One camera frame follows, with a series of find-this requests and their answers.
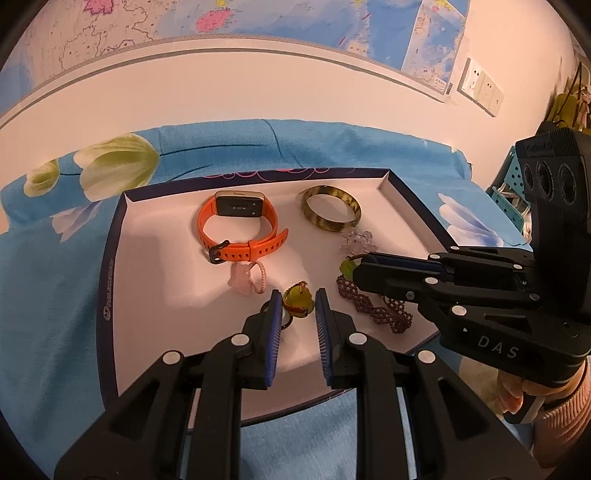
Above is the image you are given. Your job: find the right hand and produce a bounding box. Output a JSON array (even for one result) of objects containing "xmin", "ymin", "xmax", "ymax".
[{"xmin": 497, "ymin": 363, "xmax": 587, "ymax": 414}]

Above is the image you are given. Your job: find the orange smartwatch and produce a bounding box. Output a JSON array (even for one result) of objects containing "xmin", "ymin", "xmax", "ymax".
[{"xmin": 195, "ymin": 189, "xmax": 288, "ymax": 264}]

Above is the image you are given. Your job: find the green yellow glass ring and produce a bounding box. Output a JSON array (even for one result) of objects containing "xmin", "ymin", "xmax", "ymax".
[{"xmin": 281, "ymin": 280, "xmax": 317, "ymax": 319}]

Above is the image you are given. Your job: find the green glass pendant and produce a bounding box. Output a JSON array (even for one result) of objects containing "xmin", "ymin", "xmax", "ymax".
[{"xmin": 339, "ymin": 255, "xmax": 365, "ymax": 282}]

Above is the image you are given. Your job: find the tortoiseshell bangle bracelet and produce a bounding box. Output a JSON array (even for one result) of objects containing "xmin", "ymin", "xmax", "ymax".
[{"xmin": 300, "ymin": 185, "xmax": 363, "ymax": 232}]

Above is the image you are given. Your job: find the clear crystal bead bracelet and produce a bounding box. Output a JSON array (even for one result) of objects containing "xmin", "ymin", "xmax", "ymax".
[{"xmin": 339, "ymin": 228, "xmax": 379, "ymax": 257}]

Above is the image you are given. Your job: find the blue floral bedsheet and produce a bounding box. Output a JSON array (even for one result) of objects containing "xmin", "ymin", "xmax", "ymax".
[{"xmin": 1, "ymin": 120, "xmax": 526, "ymax": 479}]

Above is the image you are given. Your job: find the colourful wall map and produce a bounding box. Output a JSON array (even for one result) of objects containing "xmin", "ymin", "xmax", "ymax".
[{"xmin": 1, "ymin": 0, "xmax": 470, "ymax": 111}]

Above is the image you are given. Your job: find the white wall socket panel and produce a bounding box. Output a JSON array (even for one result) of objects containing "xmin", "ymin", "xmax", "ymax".
[{"xmin": 458, "ymin": 58, "xmax": 505, "ymax": 117}]

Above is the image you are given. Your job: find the white tray with navy rim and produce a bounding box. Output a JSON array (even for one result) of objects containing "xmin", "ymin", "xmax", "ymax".
[{"xmin": 96, "ymin": 168, "xmax": 454, "ymax": 404}]

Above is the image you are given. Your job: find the pink hair tie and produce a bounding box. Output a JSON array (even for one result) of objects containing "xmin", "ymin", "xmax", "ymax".
[{"xmin": 228, "ymin": 260, "xmax": 270, "ymax": 296}]

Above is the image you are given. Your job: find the maroon beaded bracelet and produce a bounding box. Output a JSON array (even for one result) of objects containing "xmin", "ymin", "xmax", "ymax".
[{"xmin": 335, "ymin": 274, "xmax": 415, "ymax": 335}]

